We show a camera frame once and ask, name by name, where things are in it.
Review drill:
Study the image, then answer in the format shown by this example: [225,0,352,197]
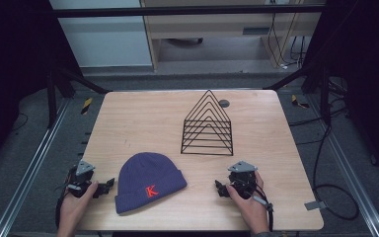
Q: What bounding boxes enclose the white cabinet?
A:
[48,0,154,68]

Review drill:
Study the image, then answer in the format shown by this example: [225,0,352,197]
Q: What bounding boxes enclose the black wire triangular rack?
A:
[180,89,235,157]

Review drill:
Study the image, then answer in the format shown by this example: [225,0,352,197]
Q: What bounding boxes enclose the yellow black striped floor tape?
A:
[80,97,94,116]
[290,94,310,110]

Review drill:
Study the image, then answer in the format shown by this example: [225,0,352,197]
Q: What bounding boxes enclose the person's left hand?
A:
[56,180,100,237]

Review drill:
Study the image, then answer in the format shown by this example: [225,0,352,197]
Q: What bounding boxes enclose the black floor cable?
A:
[288,98,360,221]

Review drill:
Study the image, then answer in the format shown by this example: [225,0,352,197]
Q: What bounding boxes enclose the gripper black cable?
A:
[252,184,275,233]
[54,182,72,229]

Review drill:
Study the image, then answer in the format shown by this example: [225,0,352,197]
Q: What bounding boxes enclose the black frame stand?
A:
[264,62,333,126]
[44,63,113,130]

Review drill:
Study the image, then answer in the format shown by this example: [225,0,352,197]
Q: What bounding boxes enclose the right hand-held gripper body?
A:
[227,160,260,200]

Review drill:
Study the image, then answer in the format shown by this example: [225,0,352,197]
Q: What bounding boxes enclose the person's right hand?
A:
[226,171,270,236]

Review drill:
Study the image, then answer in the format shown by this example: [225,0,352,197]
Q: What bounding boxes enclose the purple knitted beanie hat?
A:
[114,151,189,216]

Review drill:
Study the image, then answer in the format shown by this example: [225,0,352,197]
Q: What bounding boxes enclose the light wooden desk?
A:
[139,0,328,71]

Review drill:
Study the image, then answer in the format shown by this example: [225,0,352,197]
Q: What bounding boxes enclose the hanging desk cables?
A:
[266,12,308,70]

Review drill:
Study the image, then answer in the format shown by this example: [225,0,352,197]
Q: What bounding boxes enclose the grey tape piece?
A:
[303,199,328,212]

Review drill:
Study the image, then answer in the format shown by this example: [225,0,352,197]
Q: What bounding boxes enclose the black metal frame bar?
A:
[49,3,328,19]

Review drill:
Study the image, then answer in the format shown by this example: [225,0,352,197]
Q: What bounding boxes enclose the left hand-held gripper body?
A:
[66,159,97,198]

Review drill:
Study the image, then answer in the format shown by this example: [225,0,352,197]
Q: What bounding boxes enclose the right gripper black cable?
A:
[252,184,275,233]

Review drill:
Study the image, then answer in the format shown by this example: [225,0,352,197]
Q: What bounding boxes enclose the aluminium floor rail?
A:
[0,98,71,237]
[304,93,379,237]

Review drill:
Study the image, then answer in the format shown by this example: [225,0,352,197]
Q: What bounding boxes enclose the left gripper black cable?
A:
[54,182,72,229]

